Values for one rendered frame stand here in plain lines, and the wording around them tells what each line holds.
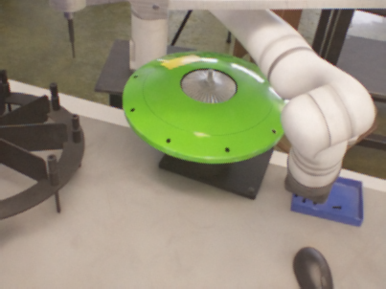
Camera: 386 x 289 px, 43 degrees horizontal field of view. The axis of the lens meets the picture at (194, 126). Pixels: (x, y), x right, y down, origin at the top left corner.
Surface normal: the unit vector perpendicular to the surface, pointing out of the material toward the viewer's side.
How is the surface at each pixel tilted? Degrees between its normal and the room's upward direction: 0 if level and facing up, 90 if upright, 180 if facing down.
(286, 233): 0
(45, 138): 86
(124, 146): 0
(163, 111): 17
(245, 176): 0
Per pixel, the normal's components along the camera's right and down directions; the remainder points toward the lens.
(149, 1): -0.07, 0.66
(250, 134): 0.29, -0.46
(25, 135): 0.20, 0.61
